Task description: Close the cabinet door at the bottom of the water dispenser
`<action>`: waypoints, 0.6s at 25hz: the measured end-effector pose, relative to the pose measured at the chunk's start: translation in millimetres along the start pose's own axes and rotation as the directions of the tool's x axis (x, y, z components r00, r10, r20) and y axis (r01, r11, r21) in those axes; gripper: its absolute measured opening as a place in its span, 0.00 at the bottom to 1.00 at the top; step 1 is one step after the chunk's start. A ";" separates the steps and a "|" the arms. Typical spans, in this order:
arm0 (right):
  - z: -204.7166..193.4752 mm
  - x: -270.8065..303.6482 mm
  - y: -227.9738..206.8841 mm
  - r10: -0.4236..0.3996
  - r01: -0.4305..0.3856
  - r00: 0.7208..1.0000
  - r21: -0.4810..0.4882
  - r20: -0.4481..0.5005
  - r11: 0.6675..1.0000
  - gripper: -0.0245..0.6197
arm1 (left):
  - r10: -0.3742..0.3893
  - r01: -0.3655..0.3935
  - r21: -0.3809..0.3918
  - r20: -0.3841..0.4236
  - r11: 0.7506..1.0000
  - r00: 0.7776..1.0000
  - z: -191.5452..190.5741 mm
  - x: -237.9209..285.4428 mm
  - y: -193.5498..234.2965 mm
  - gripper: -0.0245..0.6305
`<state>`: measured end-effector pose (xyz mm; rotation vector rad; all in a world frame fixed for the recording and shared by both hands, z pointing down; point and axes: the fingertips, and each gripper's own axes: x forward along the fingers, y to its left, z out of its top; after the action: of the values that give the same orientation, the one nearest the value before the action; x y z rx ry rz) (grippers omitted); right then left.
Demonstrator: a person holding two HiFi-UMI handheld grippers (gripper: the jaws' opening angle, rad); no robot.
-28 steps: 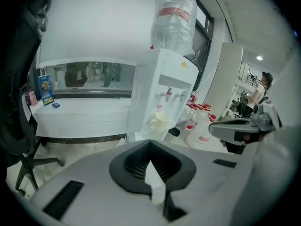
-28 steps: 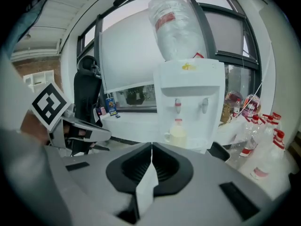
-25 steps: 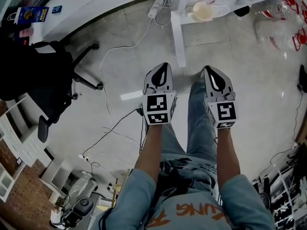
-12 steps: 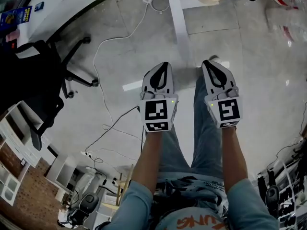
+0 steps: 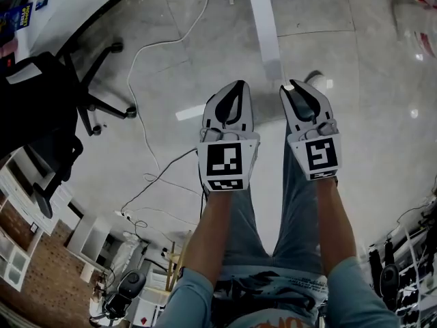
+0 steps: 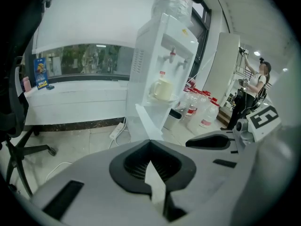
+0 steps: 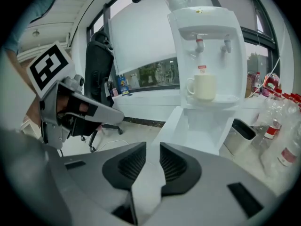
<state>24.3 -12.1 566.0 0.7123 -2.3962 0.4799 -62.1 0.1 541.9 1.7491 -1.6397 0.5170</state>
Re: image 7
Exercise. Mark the black office chair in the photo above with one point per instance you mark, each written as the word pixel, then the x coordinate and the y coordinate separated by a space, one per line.
pixel 98 62

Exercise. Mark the cream mug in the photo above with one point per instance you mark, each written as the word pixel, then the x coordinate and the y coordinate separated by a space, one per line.
pixel 204 88

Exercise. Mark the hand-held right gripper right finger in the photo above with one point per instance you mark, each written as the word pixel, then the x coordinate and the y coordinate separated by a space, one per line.
pixel 211 180

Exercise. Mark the pink bottle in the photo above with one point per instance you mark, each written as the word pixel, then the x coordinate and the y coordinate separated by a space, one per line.
pixel 115 92

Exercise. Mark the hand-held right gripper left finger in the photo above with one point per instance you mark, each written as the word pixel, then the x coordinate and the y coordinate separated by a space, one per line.
pixel 94 173

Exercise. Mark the person's teal shirt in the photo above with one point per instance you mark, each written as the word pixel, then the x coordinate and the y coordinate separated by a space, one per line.
pixel 35 6

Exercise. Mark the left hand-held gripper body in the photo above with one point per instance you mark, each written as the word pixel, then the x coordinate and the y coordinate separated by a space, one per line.
pixel 50 65

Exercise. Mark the black window frame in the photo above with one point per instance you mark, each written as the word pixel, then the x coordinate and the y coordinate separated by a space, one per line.
pixel 258 36

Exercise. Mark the brown cardboard box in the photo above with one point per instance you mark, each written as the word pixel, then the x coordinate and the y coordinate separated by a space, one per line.
pixel 249 86

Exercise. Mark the red bottle pack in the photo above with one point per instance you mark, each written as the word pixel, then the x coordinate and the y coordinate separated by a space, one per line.
pixel 270 83

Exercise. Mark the cluster of clear plastic bottles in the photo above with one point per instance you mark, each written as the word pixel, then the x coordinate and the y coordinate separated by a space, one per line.
pixel 275 131

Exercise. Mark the round ceiling fixture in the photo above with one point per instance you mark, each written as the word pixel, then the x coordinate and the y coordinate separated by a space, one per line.
pixel 35 33

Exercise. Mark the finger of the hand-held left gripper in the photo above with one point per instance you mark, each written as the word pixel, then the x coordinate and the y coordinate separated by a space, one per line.
pixel 80 126
pixel 105 115

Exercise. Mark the white water dispenser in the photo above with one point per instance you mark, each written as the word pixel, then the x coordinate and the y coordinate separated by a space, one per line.
pixel 235 74

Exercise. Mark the person's left forearm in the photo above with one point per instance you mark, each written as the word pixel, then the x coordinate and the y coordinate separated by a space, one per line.
pixel 34 114

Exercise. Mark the large white roller blind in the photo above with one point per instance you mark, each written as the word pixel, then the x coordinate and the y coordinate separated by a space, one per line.
pixel 141 32

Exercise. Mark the grey waste bin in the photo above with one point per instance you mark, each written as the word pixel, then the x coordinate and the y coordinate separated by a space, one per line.
pixel 240 135

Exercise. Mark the grey roller blind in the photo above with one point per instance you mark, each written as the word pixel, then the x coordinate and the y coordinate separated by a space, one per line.
pixel 235 8

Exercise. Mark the person's left hand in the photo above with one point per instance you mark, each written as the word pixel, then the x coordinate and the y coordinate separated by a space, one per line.
pixel 67 105

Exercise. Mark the blue printed box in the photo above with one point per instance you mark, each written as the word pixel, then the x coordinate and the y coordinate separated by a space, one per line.
pixel 123 86

